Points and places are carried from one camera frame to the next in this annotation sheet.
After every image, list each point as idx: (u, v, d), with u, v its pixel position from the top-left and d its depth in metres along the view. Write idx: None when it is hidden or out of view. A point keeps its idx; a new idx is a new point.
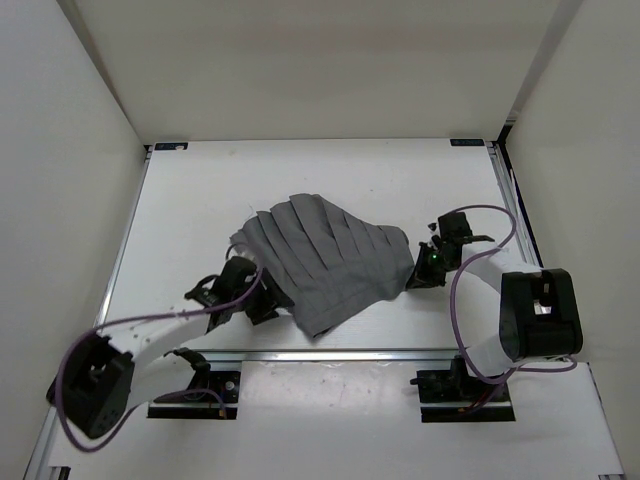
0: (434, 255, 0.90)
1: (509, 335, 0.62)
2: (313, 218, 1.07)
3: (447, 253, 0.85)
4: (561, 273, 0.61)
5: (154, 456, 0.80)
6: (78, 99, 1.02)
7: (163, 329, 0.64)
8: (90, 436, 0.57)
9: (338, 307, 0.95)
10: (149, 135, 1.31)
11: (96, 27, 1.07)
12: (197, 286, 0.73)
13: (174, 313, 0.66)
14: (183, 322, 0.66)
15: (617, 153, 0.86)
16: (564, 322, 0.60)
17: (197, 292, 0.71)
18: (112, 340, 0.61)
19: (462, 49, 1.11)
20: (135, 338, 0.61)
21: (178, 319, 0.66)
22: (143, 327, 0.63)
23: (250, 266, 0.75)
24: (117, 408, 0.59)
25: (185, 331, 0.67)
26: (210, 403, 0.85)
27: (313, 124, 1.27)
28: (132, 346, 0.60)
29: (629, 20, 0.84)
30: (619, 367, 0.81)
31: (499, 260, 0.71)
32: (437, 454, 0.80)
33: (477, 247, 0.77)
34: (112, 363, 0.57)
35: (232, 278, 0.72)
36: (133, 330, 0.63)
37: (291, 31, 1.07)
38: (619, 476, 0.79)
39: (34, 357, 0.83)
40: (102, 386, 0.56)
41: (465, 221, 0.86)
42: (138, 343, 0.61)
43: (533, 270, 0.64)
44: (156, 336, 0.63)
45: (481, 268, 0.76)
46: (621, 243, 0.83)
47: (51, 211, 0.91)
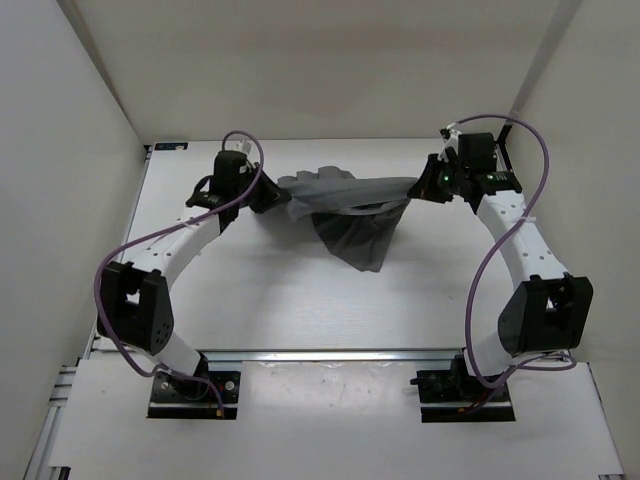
0: (446, 178, 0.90)
1: (510, 328, 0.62)
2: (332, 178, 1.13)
3: (465, 190, 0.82)
4: (582, 282, 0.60)
5: (153, 456, 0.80)
6: (78, 98, 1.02)
7: (178, 240, 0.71)
8: (152, 353, 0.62)
9: (317, 205, 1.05)
10: (149, 135, 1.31)
11: (97, 26, 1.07)
12: (195, 194, 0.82)
13: (183, 224, 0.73)
14: (194, 229, 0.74)
15: (616, 153, 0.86)
16: (568, 330, 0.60)
17: (197, 198, 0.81)
18: (134, 263, 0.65)
19: (463, 49, 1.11)
20: (158, 254, 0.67)
21: (189, 228, 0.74)
22: (158, 246, 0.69)
23: (239, 158, 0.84)
24: (166, 320, 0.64)
25: (198, 237, 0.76)
26: (210, 403, 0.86)
27: (314, 124, 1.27)
28: (157, 263, 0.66)
29: (630, 21, 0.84)
30: (620, 367, 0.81)
31: (521, 245, 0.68)
32: (436, 455, 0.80)
33: (500, 203, 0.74)
34: (144, 281, 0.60)
35: (228, 175, 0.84)
36: (151, 250, 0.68)
37: (291, 32, 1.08)
38: (619, 476, 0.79)
39: (33, 357, 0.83)
40: (145, 304, 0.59)
41: (489, 148, 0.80)
42: (163, 259, 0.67)
43: (556, 273, 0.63)
44: (174, 249, 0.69)
45: (497, 227, 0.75)
46: (621, 242, 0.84)
47: (51, 210, 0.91)
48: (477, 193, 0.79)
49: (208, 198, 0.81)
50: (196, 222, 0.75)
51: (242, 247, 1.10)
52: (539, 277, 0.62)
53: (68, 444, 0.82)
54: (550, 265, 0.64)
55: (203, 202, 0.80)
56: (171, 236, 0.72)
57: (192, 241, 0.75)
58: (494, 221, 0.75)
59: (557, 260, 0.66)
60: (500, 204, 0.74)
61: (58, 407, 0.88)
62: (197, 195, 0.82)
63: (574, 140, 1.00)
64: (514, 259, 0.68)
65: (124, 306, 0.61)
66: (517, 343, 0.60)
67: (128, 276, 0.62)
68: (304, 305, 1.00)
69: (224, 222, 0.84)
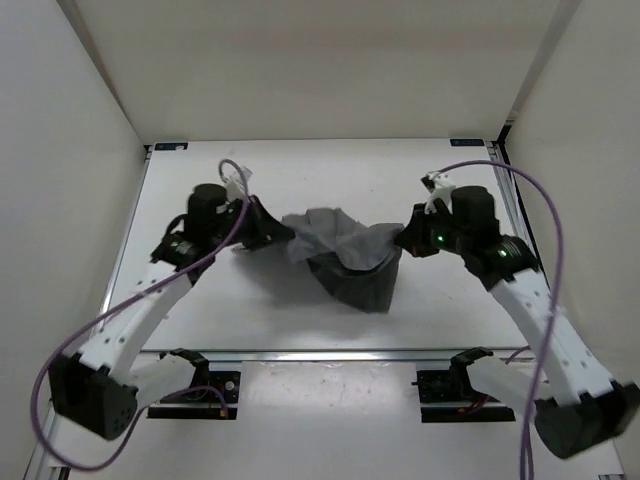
0: (440, 237, 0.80)
1: (553, 434, 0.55)
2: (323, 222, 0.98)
3: (474, 266, 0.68)
4: (634, 388, 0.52)
5: (153, 457, 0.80)
6: (78, 98, 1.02)
7: (135, 319, 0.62)
8: (107, 440, 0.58)
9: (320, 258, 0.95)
10: (149, 135, 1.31)
11: (96, 26, 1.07)
12: (163, 245, 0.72)
13: (142, 293, 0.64)
14: (155, 300, 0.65)
15: (615, 152, 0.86)
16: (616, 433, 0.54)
17: (164, 253, 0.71)
18: (83, 354, 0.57)
19: (462, 48, 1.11)
20: (110, 343, 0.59)
21: (147, 299, 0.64)
22: (112, 328, 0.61)
23: (216, 196, 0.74)
24: (126, 407, 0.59)
25: (160, 304, 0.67)
26: (210, 403, 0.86)
27: (314, 125, 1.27)
28: (107, 356, 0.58)
29: (629, 20, 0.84)
30: (619, 367, 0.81)
31: (559, 351, 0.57)
32: (436, 456, 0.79)
33: (521, 294, 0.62)
34: (93, 385, 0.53)
35: (202, 214, 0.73)
36: (103, 334, 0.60)
37: (291, 31, 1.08)
38: (619, 476, 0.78)
39: (32, 358, 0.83)
40: (95, 407, 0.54)
41: (490, 208, 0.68)
42: (115, 347, 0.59)
43: (601, 385, 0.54)
44: (129, 331, 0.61)
45: (515, 313, 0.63)
46: (621, 242, 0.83)
47: (50, 210, 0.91)
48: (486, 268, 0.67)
49: (176, 248, 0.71)
50: (156, 289, 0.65)
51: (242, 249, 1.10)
52: (590, 395, 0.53)
53: (70, 443, 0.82)
54: (593, 372, 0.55)
55: (174, 254, 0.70)
56: (129, 309, 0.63)
57: (154, 311, 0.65)
58: (517, 313, 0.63)
59: (599, 365, 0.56)
60: (523, 295, 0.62)
61: None
62: (168, 244, 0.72)
63: (574, 140, 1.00)
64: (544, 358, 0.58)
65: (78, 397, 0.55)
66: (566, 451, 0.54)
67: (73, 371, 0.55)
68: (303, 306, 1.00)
69: (197, 273, 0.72)
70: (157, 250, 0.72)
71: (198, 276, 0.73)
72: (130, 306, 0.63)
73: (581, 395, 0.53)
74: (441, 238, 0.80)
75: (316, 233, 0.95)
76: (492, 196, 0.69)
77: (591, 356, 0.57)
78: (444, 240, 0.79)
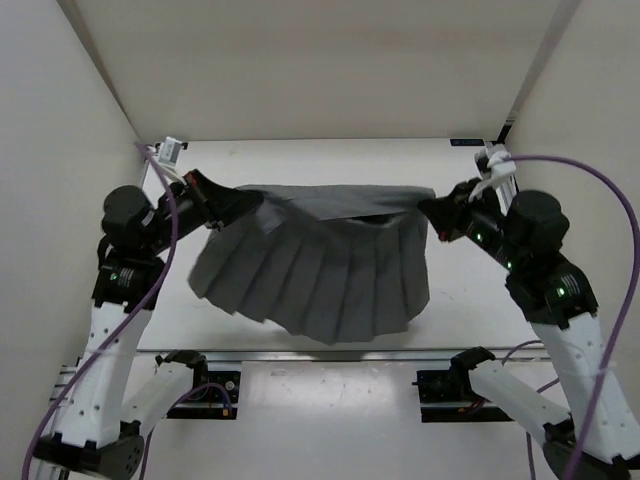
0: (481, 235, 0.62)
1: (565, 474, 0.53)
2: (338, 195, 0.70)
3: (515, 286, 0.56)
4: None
5: (154, 457, 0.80)
6: (78, 99, 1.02)
7: (102, 381, 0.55)
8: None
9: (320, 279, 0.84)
10: (149, 135, 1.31)
11: (97, 27, 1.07)
12: (101, 278, 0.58)
13: (98, 354, 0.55)
14: (116, 352, 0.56)
15: (615, 153, 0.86)
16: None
17: (107, 288, 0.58)
18: (62, 434, 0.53)
19: (463, 49, 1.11)
20: (84, 417, 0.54)
21: (109, 355, 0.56)
22: (81, 399, 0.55)
23: (128, 207, 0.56)
24: (130, 447, 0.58)
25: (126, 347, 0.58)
26: (210, 403, 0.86)
27: (314, 125, 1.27)
28: (87, 428, 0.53)
29: (629, 21, 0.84)
30: (619, 367, 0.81)
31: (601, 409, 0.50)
32: (436, 455, 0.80)
33: (571, 338, 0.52)
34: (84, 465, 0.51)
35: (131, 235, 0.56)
36: (75, 407, 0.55)
37: (291, 32, 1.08)
38: None
39: (33, 358, 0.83)
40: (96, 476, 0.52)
41: (563, 231, 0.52)
42: (92, 418, 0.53)
43: (635, 450, 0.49)
44: (102, 396, 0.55)
45: (555, 354, 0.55)
46: (621, 242, 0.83)
47: (51, 210, 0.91)
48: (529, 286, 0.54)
49: (116, 281, 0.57)
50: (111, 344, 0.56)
51: None
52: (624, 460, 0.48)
53: None
54: (631, 434, 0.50)
55: (115, 289, 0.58)
56: (90, 376, 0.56)
57: (122, 358, 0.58)
58: (559, 357, 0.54)
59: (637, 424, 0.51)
60: (573, 344, 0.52)
61: None
62: (103, 277, 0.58)
63: (573, 141, 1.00)
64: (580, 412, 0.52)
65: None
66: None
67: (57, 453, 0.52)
68: None
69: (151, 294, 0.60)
70: (97, 289, 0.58)
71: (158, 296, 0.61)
72: (91, 367, 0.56)
73: (613, 459, 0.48)
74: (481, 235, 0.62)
75: (291, 195, 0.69)
76: (568, 219, 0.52)
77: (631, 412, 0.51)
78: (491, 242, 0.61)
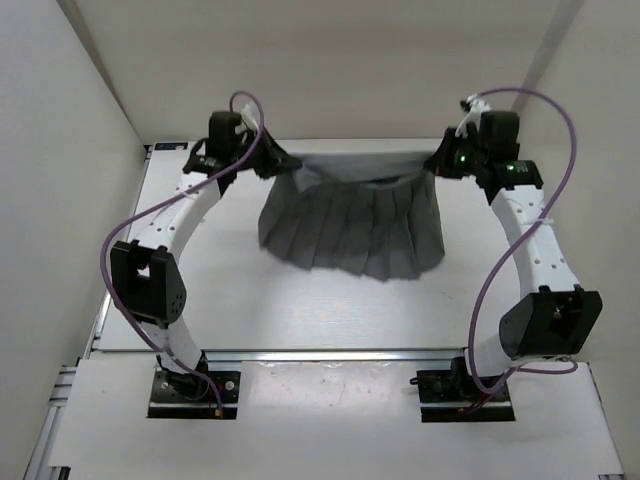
0: (464, 156, 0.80)
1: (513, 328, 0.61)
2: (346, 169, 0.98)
3: (482, 180, 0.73)
4: (591, 297, 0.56)
5: (153, 457, 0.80)
6: (79, 99, 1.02)
7: (178, 214, 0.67)
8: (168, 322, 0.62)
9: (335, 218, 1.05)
10: (149, 135, 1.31)
11: (97, 27, 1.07)
12: (192, 157, 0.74)
13: (183, 193, 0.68)
14: (194, 199, 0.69)
15: (615, 153, 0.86)
16: (568, 340, 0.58)
17: (195, 162, 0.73)
18: (139, 240, 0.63)
19: (462, 49, 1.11)
20: (161, 231, 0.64)
21: (188, 198, 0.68)
22: (162, 220, 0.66)
23: (236, 118, 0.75)
24: (181, 290, 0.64)
25: (200, 205, 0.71)
26: (210, 403, 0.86)
27: (313, 125, 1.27)
28: (162, 239, 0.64)
29: (629, 22, 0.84)
30: (619, 367, 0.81)
31: (533, 250, 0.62)
32: (436, 455, 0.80)
33: (516, 201, 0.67)
34: (153, 260, 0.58)
35: (222, 136, 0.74)
36: (154, 224, 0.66)
37: (291, 32, 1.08)
38: (619, 475, 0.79)
39: (34, 357, 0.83)
40: (155, 280, 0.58)
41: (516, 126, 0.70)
42: (168, 236, 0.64)
43: (566, 284, 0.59)
44: (176, 222, 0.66)
45: (510, 227, 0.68)
46: (621, 242, 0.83)
47: (52, 210, 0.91)
48: (493, 180, 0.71)
49: (204, 162, 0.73)
50: (195, 191, 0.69)
51: (243, 247, 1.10)
52: (548, 289, 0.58)
53: (69, 443, 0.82)
54: (561, 274, 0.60)
55: (202, 167, 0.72)
56: (175, 206, 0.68)
57: (194, 212, 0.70)
58: (508, 219, 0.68)
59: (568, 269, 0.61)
60: (516, 202, 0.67)
61: (58, 407, 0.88)
62: (193, 157, 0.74)
63: (574, 141, 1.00)
64: (524, 265, 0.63)
65: (136, 281, 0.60)
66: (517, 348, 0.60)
67: (135, 256, 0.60)
68: (305, 308, 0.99)
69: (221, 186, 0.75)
70: (186, 165, 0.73)
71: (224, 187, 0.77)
72: (174, 204, 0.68)
73: (541, 287, 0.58)
74: (464, 157, 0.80)
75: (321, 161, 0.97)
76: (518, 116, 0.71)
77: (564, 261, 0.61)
78: (468, 161, 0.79)
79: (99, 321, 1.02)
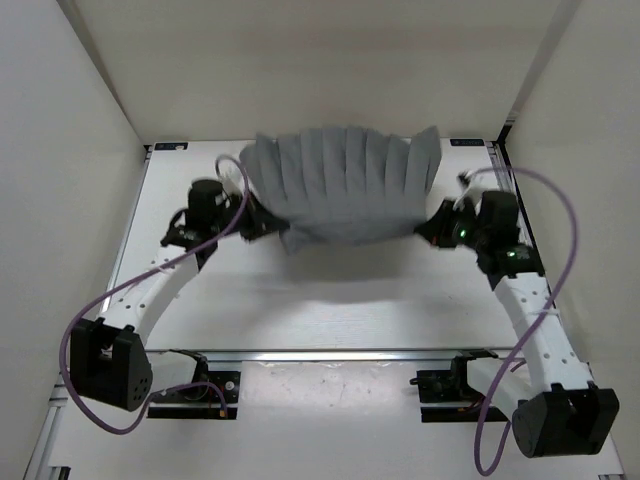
0: (463, 231, 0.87)
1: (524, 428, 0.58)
2: (329, 150, 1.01)
3: (485, 265, 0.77)
4: (608, 398, 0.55)
5: (153, 458, 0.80)
6: (78, 99, 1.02)
7: (149, 291, 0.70)
8: (129, 409, 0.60)
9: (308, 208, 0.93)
10: (148, 135, 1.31)
11: (97, 27, 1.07)
12: (171, 231, 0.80)
13: (158, 268, 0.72)
14: (168, 274, 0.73)
15: (615, 153, 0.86)
16: (587, 438, 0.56)
17: (175, 236, 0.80)
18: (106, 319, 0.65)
19: (462, 50, 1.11)
20: (130, 308, 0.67)
21: (163, 274, 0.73)
22: (132, 297, 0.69)
23: (216, 188, 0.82)
24: (146, 376, 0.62)
25: (173, 281, 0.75)
26: (210, 403, 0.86)
27: (314, 125, 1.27)
28: (130, 318, 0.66)
29: (629, 22, 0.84)
30: (619, 367, 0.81)
31: (542, 345, 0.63)
32: (437, 455, 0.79)
33: (519, 290, 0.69)
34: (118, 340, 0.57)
35: (203, 207, 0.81)
36: (124, 301, 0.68)
37: (291, 32, 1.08)
38: (619, 476, 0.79)
39: (34, 357, 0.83)
40: (119, 362, 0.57)
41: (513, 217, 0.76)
42: (137, 311, 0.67)
43: (580, 383, 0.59)
44: (148, 299, 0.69)
45: (516, 316, 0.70)
46: (620, 242, 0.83)
47: (52, 209, 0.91)
48: (495, 265, 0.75)
49: (183, 235, 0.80)
50: (170, 265, 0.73)
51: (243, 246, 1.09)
52: (562, 388, 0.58)
53: (69, 444, 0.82)
54: (573, 372, 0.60)
55: (181, 240, 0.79)
56: (146, 282, 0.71)
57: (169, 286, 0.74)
58: (513, 308, 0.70)
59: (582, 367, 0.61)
60: (520, 292, 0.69)
61: (58, 407, 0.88)
62: (173, 232, 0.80)
63: (573, 141, 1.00)
64: (533, 358, 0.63)
65: (96, 365, 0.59)
66: (532, 449, 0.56)
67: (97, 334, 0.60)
68: (303, 309, 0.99)
69: (200, 259, 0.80)
70: (166, 238, 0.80)
71: (204, 260, 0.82)
72: (147, 278, 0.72)
73: (553, 386, 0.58)
74: (464, 232, 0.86)
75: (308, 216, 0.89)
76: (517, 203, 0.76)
77: (574, 357, 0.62)
78: (468, 236, 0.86)
79: None
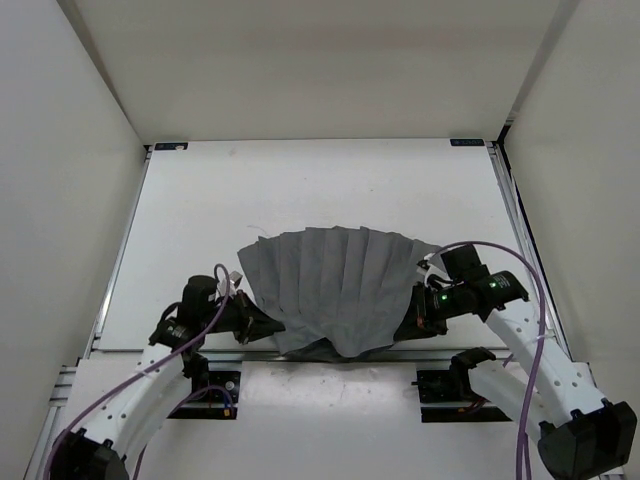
0: (444, 295, 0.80)
1: (554, 459, 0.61)
2: (329, 247, 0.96)
3: (472, 301, 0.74)
4: (626, 414, 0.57)
5: (153, 458, 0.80)
6: (78, 99, 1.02)
7: (134, 396, 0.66)
8: None
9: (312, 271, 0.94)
10: (148, 135, 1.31)
11: (96, 26, 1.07)
12: (159, 327, 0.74)
13: (142, 372, 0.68)
14: (154, 377, 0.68)
15: (616, 153, 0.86)
16: (615, 454, 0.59)
17: (161, 334, 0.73)
18: (88, 430, 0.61)
19: (462, 50, 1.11)
20: (111, 418, 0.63)
21: (148, 378, 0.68)
22: (115, 405, 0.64)
23: (207, 282, 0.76)
24: None
25: (161, 382, 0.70)
26: (210, 403, 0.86)
27: (313, 126, 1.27)
28: (111, 429, 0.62)
29: (630, 21, 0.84)
30: (619, 367, 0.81)
31: (550, 372, 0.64)
32: (436, 455, 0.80)
33: (513, 320, 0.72)
34: (96, 459, 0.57)
35: (196, 300, 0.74)
36: (106, 410, 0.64)
37: (290, 32, 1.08)
38: (619, 476, 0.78)
39: (33, 358, 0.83)
40: None
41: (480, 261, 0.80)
42: (119, 422, 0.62)
43: (596, 403, 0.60)
44: (130, 407, 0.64)
45: (514, 346, 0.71)
46: (620, 242, 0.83)
47: (51, 210, 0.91)
48: (486, 300, 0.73)
49: (171, 332, 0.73)
50: (156, 368, 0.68)
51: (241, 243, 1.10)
52: (581, 413, 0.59)
53: None
54: (585, 391, 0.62)
55: (169, 339, 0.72)
56: (129, 388, 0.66)
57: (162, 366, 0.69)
58: (510, 338, 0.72)
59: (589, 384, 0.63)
60: (513, 319, 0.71)
61: (58, 407, 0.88)
62: (161, 327, 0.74)
63: (573, 141, 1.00)
64: (543, 387, 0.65)
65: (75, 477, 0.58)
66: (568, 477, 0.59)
67: (77, 445, 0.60)
68: None
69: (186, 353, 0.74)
70: (153, 335, 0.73)
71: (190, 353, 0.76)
72: (131, 384, 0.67)
73: (573, 414, 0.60)
74: (446, 296, 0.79)
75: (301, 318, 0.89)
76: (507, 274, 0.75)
77: (582, 376, 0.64)
78: (450, 299, 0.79)
79: (99, 321, 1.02)
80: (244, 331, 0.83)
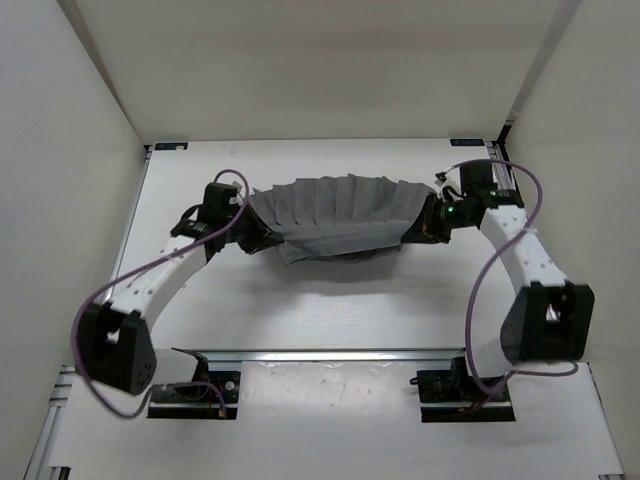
0: (451, 208, 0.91)
1: (512, 335, 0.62)
2: (322, 185, 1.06)
3: (468, 209, 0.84)
4: (584, 288, 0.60)
5: (152, 456, 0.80)
6: (78, 100, 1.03)
7: (161, 275, 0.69)
8: (133, 396, 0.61)
9: (303, 205, 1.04)
10: (149, 135, 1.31)
11: (97, 27, 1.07)
12: (182, 222, 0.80)
13: (167, 256, 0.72)
14: (178, 262, 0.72)
15: (616, 150, 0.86)
16: (570, 339, 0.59)
17: (183, 227, 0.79)
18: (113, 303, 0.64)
19: (461, 50, 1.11)
20: (139, 292, 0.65)
21: (172, 262, 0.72)
22: (143, 282, 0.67)
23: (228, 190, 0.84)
24: (148, 362, 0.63)
25: (182, 269, 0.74)
26: (210, 403, 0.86)
27: (313, 126, 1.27)
28: (138, 301, 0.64)
29: (629, 22, 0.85)
30: (619, 366, 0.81)
31: (521, 253, 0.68)
32: (435, 455, 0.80)
33: (500, 217, 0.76)
34: (124, 324, 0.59)
35: (216, 202, 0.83)
36: (132, 287, 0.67)
37: (291, 32, 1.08)
38: (619, 476, 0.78)
39: (33, 357, 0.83)
40: (123, 348, 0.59)
41: (490, 174, 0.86)
42: (146, 297, 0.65)
43: (556, 280, 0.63)
44: (157, 285, 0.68)
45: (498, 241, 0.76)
46: (620, 240, 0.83)
47: (51, 209, 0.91)
48: (480, 208, 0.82)
49: (194, 227, 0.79)
50: (178, 254, 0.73)
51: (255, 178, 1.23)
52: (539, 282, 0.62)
53: (68, 443, 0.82)
54: (552, 272, 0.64)
55: (190, 231, 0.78)
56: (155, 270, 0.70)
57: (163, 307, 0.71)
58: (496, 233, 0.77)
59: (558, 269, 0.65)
60: (502, 218, 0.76)
61: (58, 407, 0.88)
62: (182, 222, 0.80)
63: (574, 139, 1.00)
64: (515, 268, 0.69)
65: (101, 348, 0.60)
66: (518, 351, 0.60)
67: (105, 319, 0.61)
68: (304, 309, 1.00)
69: (211, 251, 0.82)
70: (177, 227, 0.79)
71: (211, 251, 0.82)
72: (157, 265, 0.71)
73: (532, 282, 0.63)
74: (452, 208, 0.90)
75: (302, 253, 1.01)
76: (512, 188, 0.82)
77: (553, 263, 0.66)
78: (455, 211, 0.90)
79: None
80: (257, 240, 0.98)
